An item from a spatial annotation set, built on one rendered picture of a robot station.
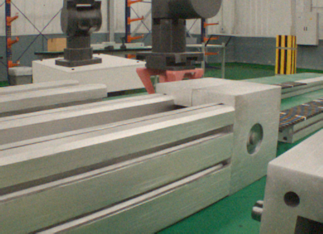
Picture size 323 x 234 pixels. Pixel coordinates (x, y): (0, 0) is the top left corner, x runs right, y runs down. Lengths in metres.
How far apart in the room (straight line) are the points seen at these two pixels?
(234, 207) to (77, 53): 0.74
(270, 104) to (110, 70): 0.64
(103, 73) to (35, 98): 0.55
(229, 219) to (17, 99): 0.25
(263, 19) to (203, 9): 12.61
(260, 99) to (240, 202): 0.10
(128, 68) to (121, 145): 0.76
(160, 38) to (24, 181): 0.40
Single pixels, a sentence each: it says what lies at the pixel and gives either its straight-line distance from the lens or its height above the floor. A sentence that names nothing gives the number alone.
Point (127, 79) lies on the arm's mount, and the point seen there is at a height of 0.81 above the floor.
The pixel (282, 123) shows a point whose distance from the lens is 0.46.
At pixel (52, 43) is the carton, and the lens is 5.86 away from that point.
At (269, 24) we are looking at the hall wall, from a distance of 12.91.
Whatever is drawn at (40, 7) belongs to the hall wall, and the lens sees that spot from 8.57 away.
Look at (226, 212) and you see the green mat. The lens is 0.29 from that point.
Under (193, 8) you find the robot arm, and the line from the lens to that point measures 0.47.
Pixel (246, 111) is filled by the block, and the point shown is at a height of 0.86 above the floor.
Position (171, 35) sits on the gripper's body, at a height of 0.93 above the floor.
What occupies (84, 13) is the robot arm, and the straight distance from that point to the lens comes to 0.93.
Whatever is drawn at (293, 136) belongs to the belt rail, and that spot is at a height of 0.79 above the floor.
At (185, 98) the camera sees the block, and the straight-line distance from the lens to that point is 0.32.
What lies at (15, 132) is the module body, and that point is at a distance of 0.25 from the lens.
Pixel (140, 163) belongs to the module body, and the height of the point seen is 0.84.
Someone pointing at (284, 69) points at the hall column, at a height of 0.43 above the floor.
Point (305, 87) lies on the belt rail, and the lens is 1.04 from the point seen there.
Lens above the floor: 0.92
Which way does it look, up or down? 13 degrees down
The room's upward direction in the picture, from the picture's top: straight up
